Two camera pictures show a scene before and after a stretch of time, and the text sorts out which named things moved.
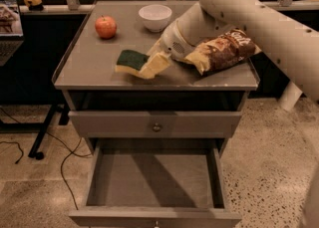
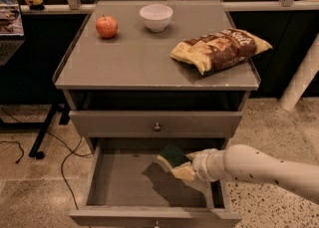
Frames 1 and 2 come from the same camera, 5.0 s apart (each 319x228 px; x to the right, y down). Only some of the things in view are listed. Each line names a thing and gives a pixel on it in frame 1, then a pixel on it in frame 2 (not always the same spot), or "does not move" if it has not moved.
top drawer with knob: (155, 123) does not move
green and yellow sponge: (131, 61) -> (172, 156)
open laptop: (11, 28) does not move
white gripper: (171, 42) -> (203, 164)
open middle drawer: (156, 182) does not move
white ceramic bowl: (155, 17) does not move
